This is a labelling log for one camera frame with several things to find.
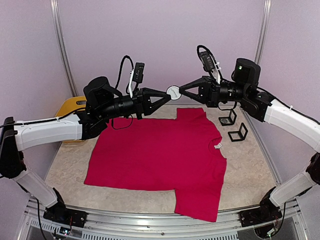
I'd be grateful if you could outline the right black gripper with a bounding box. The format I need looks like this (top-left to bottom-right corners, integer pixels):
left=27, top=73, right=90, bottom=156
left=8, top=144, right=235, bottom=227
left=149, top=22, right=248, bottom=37
left=179, top=75, right=249, bottom=108

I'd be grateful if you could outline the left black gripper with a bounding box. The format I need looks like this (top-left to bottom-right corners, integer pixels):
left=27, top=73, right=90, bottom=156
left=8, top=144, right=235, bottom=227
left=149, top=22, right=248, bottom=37
left=99, top=87, right=172, bottom=120

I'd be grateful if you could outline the black brooch display box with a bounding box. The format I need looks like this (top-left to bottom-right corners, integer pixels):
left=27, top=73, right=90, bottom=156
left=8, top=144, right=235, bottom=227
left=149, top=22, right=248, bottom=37
left=218, top=109, right=237, bottom=126

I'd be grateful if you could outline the magenta t-shirt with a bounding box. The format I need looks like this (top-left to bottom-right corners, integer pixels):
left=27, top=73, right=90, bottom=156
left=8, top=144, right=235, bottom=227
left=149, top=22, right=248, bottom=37
left=84, top=108, right=227, bottom=222

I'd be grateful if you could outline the yellow plastic basket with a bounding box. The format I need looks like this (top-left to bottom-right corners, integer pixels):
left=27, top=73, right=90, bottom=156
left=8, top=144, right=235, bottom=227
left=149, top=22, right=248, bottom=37
left=54, top=95, right=88, bottom=143

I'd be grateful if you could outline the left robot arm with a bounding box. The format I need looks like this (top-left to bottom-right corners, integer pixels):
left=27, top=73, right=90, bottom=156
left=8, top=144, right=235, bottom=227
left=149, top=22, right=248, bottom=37
left=0, top=76, right=171, bottom=228

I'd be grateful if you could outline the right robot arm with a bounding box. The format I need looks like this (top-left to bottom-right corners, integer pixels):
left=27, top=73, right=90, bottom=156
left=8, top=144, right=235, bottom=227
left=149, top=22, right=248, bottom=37
left=179, top=58, right=320, bottom=227

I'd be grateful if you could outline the white garment neck label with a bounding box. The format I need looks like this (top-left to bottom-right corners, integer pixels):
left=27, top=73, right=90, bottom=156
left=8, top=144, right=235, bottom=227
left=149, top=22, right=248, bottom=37
left=214, top=143, right=222, bottom=149

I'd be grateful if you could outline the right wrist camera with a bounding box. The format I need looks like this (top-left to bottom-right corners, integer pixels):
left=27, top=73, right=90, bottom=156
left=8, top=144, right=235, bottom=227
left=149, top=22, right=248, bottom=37
left=196, top=45, right=223, bottom=84

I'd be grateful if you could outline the right aluminium post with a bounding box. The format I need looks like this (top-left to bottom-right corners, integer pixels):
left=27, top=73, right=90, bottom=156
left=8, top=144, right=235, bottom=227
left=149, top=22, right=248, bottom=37
left=254, top=0, right=272, bottom=65

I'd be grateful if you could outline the aluminium front rail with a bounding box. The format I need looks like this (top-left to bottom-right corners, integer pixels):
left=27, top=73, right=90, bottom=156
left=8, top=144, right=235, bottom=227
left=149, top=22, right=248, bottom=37
left=15, top=198, right=309, bottom=240

